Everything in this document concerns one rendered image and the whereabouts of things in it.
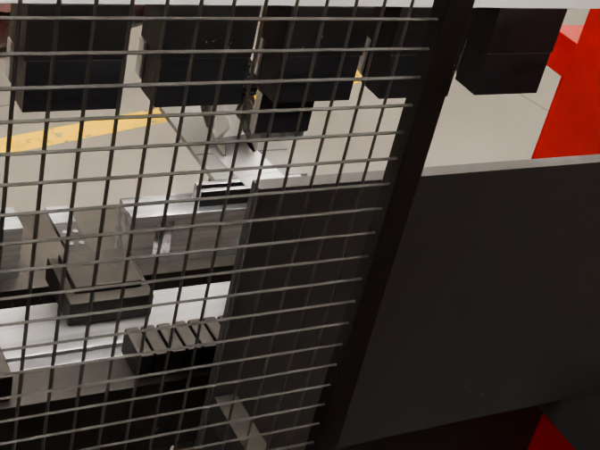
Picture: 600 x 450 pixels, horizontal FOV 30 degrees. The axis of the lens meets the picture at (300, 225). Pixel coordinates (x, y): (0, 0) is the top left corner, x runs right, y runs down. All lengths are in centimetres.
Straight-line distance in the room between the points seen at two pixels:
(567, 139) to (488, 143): 210
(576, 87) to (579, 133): 10
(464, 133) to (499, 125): 22
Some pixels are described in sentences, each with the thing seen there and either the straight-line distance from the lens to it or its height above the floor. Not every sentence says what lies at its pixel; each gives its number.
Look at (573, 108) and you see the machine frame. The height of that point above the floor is 100.
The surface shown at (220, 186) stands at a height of 99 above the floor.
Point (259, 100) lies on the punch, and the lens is 181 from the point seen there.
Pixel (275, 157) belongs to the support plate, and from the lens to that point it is 199.
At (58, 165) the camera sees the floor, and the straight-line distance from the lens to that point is 382.
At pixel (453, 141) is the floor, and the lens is 457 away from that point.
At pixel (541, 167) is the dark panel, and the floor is 134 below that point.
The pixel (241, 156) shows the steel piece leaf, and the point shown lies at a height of 100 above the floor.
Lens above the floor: 195
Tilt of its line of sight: 31 degrees down
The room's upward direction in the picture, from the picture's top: 14 degrees clockwise
